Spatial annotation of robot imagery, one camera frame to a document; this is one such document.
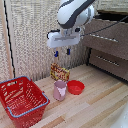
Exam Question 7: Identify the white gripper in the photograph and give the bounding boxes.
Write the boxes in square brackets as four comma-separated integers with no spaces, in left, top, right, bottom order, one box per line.
[45,28,83,59]

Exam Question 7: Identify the pink plastic cup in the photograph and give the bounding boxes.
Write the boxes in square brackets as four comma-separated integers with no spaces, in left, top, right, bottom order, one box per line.
[53,79,68,102]

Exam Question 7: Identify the red yellow snack box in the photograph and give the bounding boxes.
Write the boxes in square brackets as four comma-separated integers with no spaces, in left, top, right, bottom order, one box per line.
[49,62,71,84]

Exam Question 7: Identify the beige woven folding screen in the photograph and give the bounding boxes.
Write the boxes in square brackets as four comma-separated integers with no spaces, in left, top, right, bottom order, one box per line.
[0,0,101,84]

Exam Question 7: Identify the red plastic bowl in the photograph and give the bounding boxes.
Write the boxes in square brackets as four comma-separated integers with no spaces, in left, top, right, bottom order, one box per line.
[66,79,86,96]

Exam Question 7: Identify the brown drawer cabinet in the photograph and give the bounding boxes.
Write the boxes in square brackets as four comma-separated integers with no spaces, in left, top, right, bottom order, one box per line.
[81,9,128,82]

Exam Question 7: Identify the red plastic shopping basket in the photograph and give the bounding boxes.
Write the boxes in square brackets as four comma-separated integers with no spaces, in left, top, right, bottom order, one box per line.
[0,75,51,128]

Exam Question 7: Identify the silver drawer handle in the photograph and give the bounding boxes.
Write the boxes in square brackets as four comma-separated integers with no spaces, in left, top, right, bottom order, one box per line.
[89,33,120,44]
[95,54,121,68]

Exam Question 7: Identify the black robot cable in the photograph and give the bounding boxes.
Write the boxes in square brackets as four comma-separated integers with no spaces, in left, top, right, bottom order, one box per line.
[81,14,128,38]

